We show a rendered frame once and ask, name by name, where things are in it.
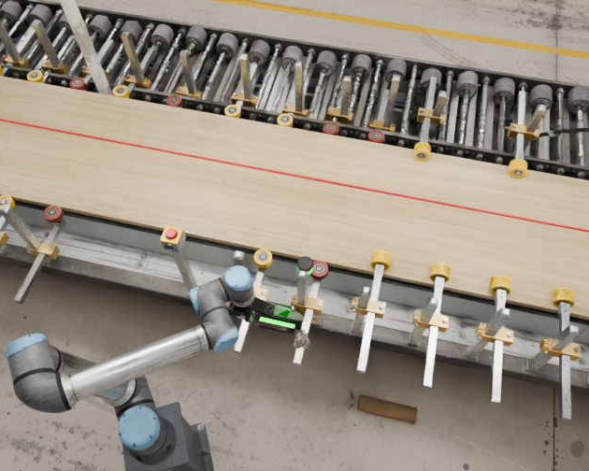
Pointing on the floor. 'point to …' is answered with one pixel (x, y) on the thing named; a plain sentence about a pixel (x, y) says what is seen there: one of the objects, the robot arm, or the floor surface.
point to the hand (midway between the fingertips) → (251, 319)
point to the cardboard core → (387, 408)
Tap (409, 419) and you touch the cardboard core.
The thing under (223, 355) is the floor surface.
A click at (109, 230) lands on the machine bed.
